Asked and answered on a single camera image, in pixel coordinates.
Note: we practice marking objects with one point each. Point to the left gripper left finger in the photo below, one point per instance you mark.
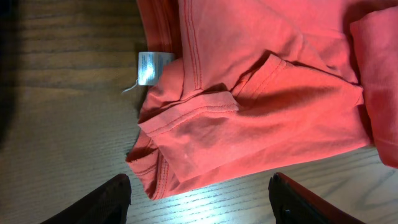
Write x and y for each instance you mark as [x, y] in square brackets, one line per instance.
[108, 204]

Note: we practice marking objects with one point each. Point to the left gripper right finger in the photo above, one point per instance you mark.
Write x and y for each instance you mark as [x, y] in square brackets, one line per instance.
[292, 203]

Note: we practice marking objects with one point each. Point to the red soccer t-shirt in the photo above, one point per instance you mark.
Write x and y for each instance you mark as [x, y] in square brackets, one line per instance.
[258, 85]

